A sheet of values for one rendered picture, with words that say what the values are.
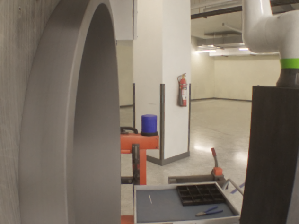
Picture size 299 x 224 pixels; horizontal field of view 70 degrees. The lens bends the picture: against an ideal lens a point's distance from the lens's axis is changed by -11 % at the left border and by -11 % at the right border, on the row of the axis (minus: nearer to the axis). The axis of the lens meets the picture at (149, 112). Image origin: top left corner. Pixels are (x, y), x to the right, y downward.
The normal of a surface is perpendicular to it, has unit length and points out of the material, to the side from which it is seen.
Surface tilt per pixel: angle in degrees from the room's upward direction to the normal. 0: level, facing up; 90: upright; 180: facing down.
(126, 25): 137
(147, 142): 90
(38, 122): 65
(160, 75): 90
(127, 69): 90
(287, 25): 89
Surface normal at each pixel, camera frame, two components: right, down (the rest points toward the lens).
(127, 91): 0.68, 0.10
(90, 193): 0.04, -0.51
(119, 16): 0.04, 0.82
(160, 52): -0.73, 0.09
